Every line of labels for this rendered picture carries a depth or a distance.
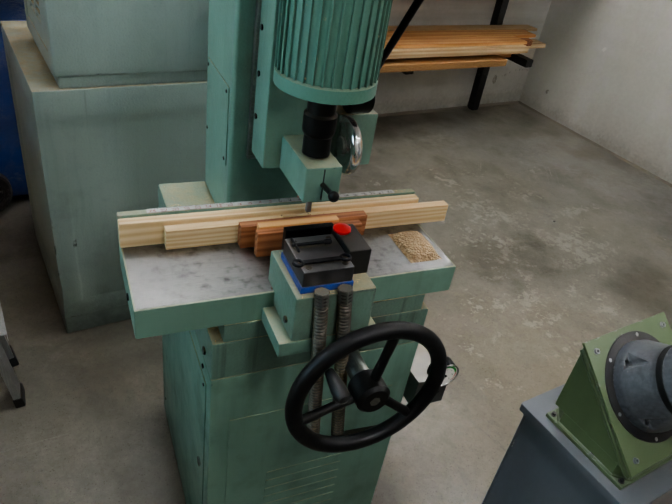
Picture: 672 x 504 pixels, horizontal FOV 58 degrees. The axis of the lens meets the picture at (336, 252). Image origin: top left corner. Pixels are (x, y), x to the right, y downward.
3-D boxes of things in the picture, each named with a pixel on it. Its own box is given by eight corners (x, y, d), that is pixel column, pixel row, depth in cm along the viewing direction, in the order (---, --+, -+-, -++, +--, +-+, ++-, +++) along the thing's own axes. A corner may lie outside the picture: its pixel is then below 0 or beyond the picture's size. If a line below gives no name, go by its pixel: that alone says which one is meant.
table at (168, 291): (141, 383, 91) (140, 354, 88) (118, 264, 113) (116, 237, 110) (476, 321, 115) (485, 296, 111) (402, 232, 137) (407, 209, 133)
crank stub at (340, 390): (355, 398, 88) (343, 409, 89) (340, 369, 93) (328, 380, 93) (345, 392, 87) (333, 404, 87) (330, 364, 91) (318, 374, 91)
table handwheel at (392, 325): (481, 373, 106) (361, 476, 111) (425, 300, 120) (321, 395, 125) (393, 306, 87) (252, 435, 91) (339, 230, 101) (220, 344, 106)
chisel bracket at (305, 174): (301, 210, 110) (306, 168, 106) (277, 173, 121) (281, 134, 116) (338, 207, 113) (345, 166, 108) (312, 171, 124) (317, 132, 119)
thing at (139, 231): (120, 248, 108) (118, 224, 105) (119, 242, 109) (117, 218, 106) (414, 218, 131) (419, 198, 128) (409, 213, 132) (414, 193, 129)
